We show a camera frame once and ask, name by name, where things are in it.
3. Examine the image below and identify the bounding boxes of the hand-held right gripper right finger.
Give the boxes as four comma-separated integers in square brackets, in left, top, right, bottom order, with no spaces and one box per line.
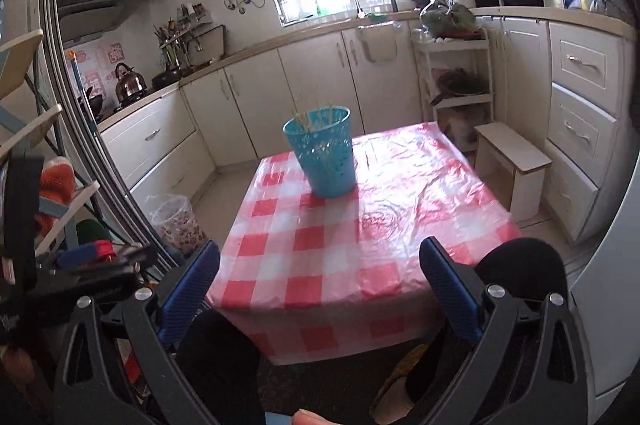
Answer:
[417,236,591,425]

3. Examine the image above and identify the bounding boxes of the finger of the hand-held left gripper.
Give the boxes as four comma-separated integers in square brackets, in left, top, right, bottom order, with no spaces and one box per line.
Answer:
[107,244,160,278]

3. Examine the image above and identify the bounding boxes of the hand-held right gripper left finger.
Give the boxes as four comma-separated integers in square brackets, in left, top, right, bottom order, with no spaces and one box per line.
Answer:
[52,239,222,425]

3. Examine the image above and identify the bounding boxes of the blue perforated plastic basket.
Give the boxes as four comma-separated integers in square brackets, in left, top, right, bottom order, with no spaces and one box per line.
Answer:
[282,106,357,199]

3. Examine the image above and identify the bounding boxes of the row of wooden chopsticks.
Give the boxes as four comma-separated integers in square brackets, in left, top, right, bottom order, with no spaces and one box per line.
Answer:
[292,92,336,130]

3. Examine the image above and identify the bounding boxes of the person's right hand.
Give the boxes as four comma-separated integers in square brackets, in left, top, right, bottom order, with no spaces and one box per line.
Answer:
[291,409,328,425]

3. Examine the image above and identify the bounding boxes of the orange fuzzy slipper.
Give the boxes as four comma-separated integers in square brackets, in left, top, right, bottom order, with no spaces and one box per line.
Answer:
[40,157,76,226]

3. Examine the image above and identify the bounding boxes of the patterned clear trash bin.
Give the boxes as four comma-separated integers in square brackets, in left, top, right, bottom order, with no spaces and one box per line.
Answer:
[150,195,207,256]

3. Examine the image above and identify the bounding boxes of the person's left leg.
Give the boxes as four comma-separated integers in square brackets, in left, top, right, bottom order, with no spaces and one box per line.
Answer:
[175,307,266,425]

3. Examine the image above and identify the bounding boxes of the yellow patterned slipper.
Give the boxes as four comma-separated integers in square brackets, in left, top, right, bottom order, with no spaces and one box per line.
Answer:
[370,342,431,425]

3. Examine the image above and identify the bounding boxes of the white two-drawer cabinet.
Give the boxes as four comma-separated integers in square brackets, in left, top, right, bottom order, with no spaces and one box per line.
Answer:
[100,90,216,216]

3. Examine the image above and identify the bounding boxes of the red checkered plastic tablecloth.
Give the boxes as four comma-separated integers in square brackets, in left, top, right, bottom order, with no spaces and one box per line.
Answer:
[205,121,523,366]

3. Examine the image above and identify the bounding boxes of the small white stool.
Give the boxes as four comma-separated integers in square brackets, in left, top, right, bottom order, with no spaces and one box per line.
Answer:
[472,122,552,222]

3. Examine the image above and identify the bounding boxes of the blue and white shoe rack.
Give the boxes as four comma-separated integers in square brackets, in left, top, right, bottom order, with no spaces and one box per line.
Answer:
[0,27,108,286]

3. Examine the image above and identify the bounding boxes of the white appliance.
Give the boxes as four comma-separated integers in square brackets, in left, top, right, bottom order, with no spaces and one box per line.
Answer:
[570,175,640,401]

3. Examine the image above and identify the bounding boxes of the steel kettle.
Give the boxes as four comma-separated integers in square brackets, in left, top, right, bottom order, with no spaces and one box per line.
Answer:
[114,62,147,102]

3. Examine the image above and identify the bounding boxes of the black wok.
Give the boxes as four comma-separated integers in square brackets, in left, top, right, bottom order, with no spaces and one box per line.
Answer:
[151,67,183,90]

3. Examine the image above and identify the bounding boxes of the white rolling rack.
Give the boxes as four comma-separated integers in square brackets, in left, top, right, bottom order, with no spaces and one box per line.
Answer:
[412,30,493,150]

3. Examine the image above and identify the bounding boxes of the dark pot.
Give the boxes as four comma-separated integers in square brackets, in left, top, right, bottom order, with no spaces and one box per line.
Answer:
[432,70,488,98]

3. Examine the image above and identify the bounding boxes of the black range hood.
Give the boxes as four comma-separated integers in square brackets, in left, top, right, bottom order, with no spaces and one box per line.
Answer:
[55,0,155,43]

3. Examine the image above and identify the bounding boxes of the white panelled drawer cabinet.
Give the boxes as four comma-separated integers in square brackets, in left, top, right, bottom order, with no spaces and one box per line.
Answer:
[475,17,626,246]

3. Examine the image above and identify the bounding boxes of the white door base cabinets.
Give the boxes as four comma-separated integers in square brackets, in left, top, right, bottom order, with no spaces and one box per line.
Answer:
[180,17,426,166]

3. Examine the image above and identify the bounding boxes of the white hanging bin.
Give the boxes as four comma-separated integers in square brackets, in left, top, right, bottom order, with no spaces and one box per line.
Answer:
[356,22,401,63]

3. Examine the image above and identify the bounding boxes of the green plastic bag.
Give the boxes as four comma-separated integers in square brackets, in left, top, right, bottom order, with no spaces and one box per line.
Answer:
[420,0,478,40]

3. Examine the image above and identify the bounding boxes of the grey sliding door frame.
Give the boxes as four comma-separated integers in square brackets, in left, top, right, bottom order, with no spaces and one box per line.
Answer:
[40,0,166,256]

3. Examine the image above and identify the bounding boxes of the red wall sticker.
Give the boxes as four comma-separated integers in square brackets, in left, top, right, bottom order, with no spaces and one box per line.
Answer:
[72,42,126,100]

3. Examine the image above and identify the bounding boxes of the wall utensil rack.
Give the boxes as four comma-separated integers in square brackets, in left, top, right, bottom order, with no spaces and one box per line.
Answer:
[152,2,226,66]

